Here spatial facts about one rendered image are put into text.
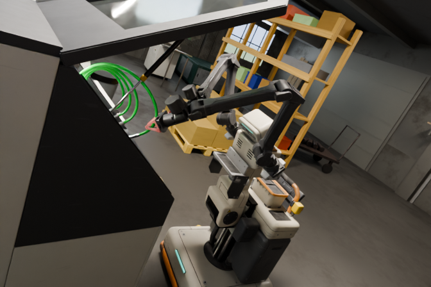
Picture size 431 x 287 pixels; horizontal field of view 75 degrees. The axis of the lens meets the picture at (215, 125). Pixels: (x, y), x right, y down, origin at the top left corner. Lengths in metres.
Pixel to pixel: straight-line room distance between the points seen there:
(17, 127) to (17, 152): 0.08
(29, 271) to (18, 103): 0.68
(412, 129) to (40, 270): 7.97
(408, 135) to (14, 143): 8.08
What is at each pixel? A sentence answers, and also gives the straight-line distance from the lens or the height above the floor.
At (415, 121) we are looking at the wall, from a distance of 8.37.
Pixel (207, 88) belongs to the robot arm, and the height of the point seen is 1.40.
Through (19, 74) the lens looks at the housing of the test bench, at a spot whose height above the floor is 1.40.
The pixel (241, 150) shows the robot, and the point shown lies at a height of 1.13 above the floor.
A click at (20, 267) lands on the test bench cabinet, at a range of 1.31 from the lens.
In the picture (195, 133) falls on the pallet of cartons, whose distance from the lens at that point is 3.97.
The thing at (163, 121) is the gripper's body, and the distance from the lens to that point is 1.24.
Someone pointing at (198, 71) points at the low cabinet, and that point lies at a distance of 8.05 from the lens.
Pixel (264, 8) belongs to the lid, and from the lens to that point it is 1.13.
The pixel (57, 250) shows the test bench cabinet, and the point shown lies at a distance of 1.29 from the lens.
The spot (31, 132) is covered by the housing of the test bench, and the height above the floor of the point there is 1.24.
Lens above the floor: 1.69
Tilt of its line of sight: 17 degrees down
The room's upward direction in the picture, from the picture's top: 24 degrees clockwise
